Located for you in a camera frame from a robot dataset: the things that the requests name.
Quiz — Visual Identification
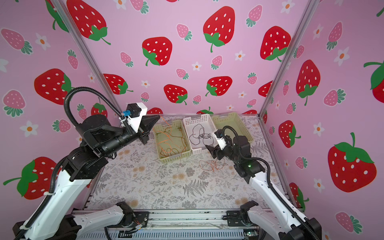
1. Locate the right green perforated basket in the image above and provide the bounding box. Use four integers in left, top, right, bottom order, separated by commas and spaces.
212, 113, 254, 143

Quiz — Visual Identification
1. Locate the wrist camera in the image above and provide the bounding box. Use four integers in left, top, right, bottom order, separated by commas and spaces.
215, 129, 227, 150
120, 103, 148, 133

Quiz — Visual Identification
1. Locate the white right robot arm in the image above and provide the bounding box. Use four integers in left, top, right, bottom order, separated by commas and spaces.
206, 126, 322, 240

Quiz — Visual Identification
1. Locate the red cable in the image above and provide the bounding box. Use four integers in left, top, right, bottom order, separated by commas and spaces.
158, 125, 190, 158

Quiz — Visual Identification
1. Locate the white perforated basket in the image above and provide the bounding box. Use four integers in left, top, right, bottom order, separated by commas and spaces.
183, 114, 218, 155

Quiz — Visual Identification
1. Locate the green perforated basket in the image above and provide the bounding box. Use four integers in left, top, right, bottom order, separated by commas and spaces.
153, 120, 192, 164
212, 113, 254, 143

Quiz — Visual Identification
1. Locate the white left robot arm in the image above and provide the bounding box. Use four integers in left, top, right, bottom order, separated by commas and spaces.
13, 87, 160, 240

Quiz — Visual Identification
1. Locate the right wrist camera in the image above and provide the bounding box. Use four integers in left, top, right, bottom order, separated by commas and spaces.
215, 129, 227, 150

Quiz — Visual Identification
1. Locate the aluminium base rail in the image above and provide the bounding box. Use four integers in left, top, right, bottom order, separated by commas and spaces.
59, 209, 313, 240

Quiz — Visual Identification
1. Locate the left green perforated basket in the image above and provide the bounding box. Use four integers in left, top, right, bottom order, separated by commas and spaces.
153, 120, 192, 164

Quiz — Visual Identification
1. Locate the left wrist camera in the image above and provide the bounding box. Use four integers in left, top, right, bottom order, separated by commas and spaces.
120, 103, 148, 133

